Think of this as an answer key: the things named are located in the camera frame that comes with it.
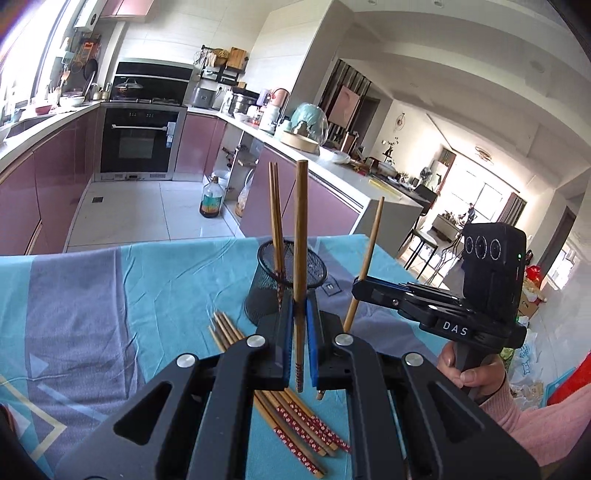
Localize white water heater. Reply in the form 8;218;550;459
74;0;102;31

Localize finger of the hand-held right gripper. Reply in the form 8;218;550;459
405;281;463;308
352;276;435;324

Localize person's right forearm pink sleeve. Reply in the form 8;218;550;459
478;364;591;480

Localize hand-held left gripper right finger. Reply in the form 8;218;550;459
305;296;542;480

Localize bunch of brown chopsticks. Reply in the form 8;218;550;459
208;311;352;478

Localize teal and grey tablecloth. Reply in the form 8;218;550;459
0;234;462;480

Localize cooking pot with glass lid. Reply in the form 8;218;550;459
115;78;145;99

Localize red object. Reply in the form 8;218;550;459
546;353;591;407

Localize stainless steel stockpot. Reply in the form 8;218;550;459
231;93;257;115

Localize dining chair green seat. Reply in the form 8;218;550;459
399;229;439;271

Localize pink framed wall painting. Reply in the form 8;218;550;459
333;85;361;125

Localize black built-in oven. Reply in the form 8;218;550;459
99;107;183;175

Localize black mesh utensil cup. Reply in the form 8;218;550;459
245;239;328;324

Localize teal glass dome cover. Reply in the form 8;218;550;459
290;102;328;139

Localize pink kitchen base cabinets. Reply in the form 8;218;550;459
0;108;365;256

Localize round bamboo steamer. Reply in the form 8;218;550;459
281;130;320;154

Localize black wall shelf rack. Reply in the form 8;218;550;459
198;46;249;85

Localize black range hood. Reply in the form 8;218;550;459
112;61;194;104

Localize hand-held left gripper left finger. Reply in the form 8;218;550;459
56;292;296;480

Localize large oil bottle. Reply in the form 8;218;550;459
199;175;225;217

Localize wooden chopstick red patterned end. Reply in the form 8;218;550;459
342;196;386;334
268;161;284;315
293;160;309;394
273;163;286;278

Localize silver rice cooker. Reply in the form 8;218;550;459
191;85;218;109

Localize person's right hand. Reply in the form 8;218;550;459
436;344;509;407

